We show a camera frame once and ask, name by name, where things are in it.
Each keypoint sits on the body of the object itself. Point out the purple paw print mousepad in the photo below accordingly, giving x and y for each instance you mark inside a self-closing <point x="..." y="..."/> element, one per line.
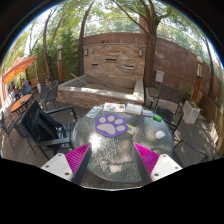
<point x="111" y="125"/>

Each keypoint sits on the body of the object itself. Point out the round wooden table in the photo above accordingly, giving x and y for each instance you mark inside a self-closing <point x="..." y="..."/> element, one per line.
<point x="22" y="104"/>

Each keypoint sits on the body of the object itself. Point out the green cylindrical object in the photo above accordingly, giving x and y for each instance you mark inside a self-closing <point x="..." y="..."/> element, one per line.
<point x="157" y="118"/>

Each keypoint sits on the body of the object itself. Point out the small yellow card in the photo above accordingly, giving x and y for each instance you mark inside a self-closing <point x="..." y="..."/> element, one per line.
<point x="131" y="129"/>

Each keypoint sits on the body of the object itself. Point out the patterned flat card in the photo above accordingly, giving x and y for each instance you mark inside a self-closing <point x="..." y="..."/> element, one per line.
<point x="93" y="112"/>

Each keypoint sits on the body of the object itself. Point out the black patio chair left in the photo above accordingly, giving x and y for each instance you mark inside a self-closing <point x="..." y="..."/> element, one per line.
<point x="64" y="139"/>

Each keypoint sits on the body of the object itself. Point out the orange awning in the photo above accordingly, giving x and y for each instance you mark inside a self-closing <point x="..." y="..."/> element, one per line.
<point x="19" y="65"/>

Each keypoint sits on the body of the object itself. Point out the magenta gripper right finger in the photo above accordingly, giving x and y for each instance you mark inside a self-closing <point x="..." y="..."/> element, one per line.
<point x="152" y="166"/>

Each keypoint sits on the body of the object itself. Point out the black patio chair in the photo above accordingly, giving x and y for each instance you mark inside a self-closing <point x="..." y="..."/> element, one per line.
<point x="64" y="139"/>
<point x="167" y="104"/>

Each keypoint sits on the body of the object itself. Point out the black patio chair right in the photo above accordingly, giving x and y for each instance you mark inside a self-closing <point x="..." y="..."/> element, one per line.
<point x="167" y="104"/>

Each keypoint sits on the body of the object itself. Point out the white square planter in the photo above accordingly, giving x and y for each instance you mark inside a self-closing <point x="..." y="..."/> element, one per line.
<point x="191" y="112"/>

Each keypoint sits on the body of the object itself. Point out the open white book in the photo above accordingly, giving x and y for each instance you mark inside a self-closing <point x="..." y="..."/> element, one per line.
<point x="133" y="108"/>

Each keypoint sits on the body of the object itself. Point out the small blue-white booklet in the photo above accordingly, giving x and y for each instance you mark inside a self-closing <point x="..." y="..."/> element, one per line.
<point x="147" y="113"/>

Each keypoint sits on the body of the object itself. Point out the black jacket on chair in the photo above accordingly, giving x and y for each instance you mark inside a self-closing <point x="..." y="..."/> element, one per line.
<point x="41" y="125"/>

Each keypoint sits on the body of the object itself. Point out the round glass patio table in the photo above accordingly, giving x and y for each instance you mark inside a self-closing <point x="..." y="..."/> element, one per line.
<point x="112" y="157"/>

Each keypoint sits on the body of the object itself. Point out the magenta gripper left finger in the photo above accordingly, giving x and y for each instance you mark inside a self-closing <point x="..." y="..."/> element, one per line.
<point x="70" y="166"/>

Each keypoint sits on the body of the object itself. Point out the colourful picture book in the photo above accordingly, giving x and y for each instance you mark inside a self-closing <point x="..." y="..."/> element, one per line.
<point x="114" y="107"/>

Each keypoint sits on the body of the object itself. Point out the grey metal mesh chair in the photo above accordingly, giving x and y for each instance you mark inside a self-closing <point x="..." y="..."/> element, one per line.
<point x="49" y="94"/>

